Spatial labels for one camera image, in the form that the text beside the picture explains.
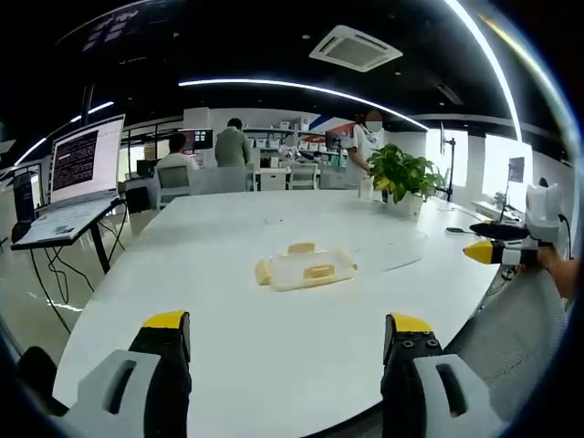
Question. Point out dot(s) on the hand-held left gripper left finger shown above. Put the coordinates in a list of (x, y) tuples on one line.
[(137, 388)]

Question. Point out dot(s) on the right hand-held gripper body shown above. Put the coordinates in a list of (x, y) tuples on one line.
[(543, 214)]

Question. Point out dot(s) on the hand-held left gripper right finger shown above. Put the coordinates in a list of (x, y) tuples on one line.
[(424, 388)]

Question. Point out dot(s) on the clear lid with yellow plastic buckle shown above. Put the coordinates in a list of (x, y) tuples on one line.
[(305, 269)]

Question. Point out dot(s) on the person's right hand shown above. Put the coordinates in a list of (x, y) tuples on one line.
[(563, 274)]

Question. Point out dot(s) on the flat black device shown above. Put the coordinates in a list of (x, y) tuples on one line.
[(458, 231)]

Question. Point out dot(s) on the grey mesh office chair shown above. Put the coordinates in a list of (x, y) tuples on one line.
[(515, 337)]

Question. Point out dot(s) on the clear plastic sheet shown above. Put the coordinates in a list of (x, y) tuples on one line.
[(397, 251)]

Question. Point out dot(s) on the green potted plant white pot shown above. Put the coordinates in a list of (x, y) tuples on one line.
[(403, 175)]

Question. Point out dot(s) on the long ceiling light strip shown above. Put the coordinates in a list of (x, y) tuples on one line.
[(488, 64)]

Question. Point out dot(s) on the black-legged laptop stand table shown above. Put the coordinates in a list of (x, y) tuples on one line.
[(68, 242)]

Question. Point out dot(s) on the white office chair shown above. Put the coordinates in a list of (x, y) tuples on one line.
[(173, 182)]

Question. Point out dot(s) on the black box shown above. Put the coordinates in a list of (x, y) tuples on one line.
[(23, 198)]

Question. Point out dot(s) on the open white laptop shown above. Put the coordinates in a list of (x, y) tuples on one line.
[(80, 173)]

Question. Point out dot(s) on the white storage shelves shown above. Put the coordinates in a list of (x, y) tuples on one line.
[(292, 141)]

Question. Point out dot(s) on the ceiling air conditioner vent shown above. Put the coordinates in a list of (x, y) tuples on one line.
[(356, 49)]

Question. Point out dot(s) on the curved ceiling light strip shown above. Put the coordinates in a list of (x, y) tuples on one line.
[(296, 93)]

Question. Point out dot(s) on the dark desk monitor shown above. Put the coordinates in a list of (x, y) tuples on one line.
[(203, 138)]

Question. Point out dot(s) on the small wall monitor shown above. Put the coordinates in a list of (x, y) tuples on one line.
[(517, 169)]

